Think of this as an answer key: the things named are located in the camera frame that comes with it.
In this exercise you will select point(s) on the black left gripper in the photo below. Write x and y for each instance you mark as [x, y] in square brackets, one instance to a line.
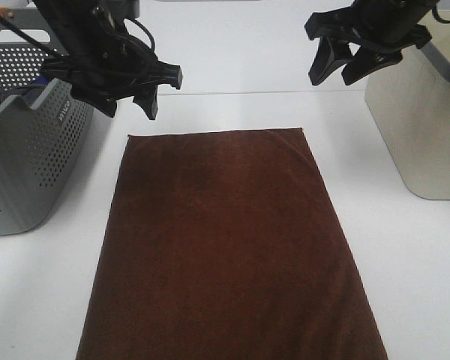
[101, 50]

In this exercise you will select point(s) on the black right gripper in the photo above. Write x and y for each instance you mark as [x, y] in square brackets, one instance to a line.
[375, 25]

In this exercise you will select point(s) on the brown towel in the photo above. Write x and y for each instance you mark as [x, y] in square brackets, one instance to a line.
[226, 245]

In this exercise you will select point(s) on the beige plastic bin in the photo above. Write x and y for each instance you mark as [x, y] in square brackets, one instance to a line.
[410, 104]

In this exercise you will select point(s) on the grey perforated laundry basket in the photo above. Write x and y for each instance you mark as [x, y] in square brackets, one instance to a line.
[39, 144]

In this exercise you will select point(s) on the blue grey clothes in basket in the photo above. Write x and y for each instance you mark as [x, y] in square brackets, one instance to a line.
[29, 92]

